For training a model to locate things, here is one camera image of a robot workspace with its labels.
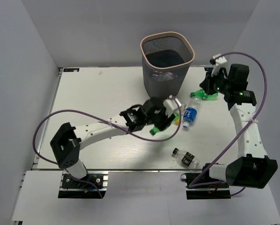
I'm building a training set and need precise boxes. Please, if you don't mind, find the grey mesh waste bin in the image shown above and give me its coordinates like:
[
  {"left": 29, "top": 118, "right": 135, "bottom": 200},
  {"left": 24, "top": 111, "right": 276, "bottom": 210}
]
[{"left": 140, "top": 31, "right": 195, "bottom": 99}]

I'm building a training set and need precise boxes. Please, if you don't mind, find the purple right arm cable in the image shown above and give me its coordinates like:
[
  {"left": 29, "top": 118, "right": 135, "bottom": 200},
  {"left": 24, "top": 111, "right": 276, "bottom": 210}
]
[{"left": 189, "top": 51, "right": 267, "bottom": 197}]

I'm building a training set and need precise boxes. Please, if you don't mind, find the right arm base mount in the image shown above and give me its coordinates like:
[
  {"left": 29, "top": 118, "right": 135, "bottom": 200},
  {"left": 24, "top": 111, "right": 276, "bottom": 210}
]
[{"left": 180, "top": 172, "right": 231, "bottom": 200}]

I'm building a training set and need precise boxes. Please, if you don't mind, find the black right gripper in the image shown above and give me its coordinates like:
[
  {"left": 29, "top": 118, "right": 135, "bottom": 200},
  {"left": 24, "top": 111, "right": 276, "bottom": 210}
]
[{"left": 199, "top": 68, "right": 232, "bottom": 96}]

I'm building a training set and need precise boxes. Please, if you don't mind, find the clear bottle black cap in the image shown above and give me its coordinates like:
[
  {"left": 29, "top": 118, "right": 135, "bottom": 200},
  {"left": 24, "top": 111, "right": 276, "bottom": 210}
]
[{"left": 172, "top": 148, "right": 200, "bottom": 170}]

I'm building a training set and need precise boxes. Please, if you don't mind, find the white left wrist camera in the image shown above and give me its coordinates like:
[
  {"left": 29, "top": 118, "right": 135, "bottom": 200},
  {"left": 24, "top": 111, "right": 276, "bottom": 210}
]
[{"left": 163, "top": 95, "right": 186, "bottom": 117}]

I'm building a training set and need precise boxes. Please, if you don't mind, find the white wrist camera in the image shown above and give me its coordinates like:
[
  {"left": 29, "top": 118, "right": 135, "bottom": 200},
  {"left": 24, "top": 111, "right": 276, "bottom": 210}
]
[
  {"left": 163, "top": 95, "right": 186, "bottom": 117},
  {"left": 210, "top": 54, "right": 228, "bottom": 77}
]

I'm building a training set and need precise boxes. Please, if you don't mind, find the green bottle near bin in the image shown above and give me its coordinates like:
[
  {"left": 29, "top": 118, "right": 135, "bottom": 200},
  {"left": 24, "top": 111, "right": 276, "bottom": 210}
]
[{"left": 190, "top": 89, "right": 218, "bottom": 101}]

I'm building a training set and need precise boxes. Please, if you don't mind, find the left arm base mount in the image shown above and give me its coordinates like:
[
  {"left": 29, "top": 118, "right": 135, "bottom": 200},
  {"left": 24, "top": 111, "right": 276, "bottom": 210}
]
[{"left": 58, "top": 171, "right": 108, "bottom": 199}]

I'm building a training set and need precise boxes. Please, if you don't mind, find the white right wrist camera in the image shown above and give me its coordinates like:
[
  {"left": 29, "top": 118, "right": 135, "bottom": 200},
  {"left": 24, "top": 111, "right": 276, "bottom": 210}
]
[{"left": 210, "top": 54, "right": 228, "bottom": 77}]

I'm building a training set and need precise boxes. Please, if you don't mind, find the green sprite bottle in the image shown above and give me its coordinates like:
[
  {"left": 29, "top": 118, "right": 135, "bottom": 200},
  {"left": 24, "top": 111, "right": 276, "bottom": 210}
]
[{"left": 149, "top": 112, "right": 179, "bottom": 136}]

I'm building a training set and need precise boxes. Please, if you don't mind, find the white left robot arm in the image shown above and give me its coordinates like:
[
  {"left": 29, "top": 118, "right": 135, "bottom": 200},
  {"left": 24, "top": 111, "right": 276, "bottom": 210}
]
[{"left": 50, "top": 97, "right": 180, "bottom": 187}]

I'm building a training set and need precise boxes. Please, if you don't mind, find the clear bottle yellow cap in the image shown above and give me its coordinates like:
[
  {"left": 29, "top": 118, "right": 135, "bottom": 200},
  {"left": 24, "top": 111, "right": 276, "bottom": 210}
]
[{"left": 173, "top": 116, "right": 180, "bottom": 125}]

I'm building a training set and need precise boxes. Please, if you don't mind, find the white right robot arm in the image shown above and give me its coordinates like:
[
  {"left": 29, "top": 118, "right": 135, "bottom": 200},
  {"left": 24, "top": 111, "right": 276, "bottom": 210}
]
[{"left": 200, "top": 64, "right": 278, "bottom": 189}]

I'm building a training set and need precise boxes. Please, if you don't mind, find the clear bottle blue label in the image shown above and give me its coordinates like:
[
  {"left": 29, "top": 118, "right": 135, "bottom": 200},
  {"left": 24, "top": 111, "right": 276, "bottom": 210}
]
[{"left": 182, "top": 96, "right": 202, "bottom": 130}]

